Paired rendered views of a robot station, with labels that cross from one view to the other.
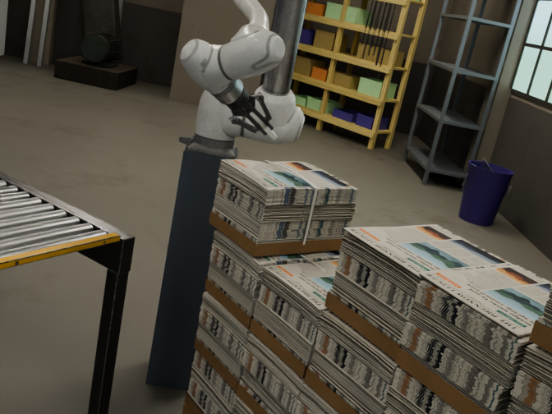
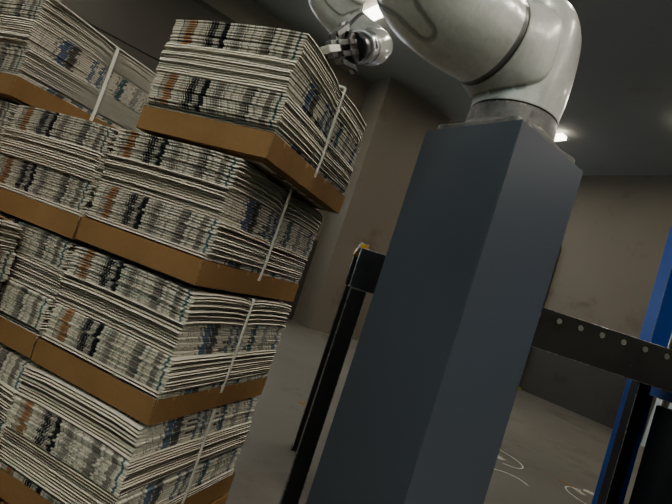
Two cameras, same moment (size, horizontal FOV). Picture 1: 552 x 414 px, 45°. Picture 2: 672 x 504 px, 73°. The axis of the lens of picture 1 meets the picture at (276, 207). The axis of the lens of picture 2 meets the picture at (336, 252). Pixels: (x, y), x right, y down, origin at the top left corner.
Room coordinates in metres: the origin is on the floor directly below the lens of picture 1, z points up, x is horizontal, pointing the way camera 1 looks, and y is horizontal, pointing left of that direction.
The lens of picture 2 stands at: (3.09, -0.32, 0.69)
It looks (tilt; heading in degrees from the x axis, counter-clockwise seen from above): 3 degrees up; 150
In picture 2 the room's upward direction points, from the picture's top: 18 degrees clockwise
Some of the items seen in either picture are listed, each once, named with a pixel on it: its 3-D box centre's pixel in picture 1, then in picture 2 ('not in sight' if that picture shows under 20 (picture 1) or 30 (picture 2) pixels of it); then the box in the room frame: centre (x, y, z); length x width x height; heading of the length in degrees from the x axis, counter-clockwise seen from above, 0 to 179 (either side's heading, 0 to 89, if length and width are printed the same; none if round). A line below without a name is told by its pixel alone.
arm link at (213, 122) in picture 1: (222, 108); (525, 61); (2.51, 0.27, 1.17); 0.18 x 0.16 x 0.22; 88
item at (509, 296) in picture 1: (518, 296); not in sight; (1.45, -0.59, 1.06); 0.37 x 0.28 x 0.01; 127
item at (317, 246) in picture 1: (303, 229); (225, 146); (2.22, -0.11, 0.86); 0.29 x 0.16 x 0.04; 39
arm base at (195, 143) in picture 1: (208, 141); (513, 140); (2.51, 0.30, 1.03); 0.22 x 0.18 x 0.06; 94
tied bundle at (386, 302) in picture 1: (420, 287); (62, 83); (1.68, -0.42, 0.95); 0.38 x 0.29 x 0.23; 127
